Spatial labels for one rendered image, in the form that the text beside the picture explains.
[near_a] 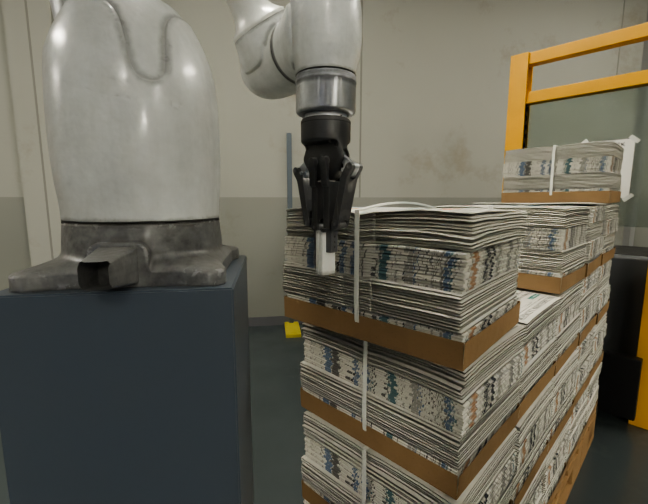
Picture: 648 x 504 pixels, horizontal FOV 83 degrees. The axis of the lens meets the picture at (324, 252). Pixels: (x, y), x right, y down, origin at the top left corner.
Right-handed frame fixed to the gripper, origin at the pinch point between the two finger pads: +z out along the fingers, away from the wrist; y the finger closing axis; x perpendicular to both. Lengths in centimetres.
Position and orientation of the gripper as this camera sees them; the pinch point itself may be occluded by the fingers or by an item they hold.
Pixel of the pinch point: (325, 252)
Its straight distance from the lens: 57.8
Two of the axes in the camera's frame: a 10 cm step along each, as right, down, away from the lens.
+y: -7.1, -1.0, 7.0
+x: -7.1, 1.0, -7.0
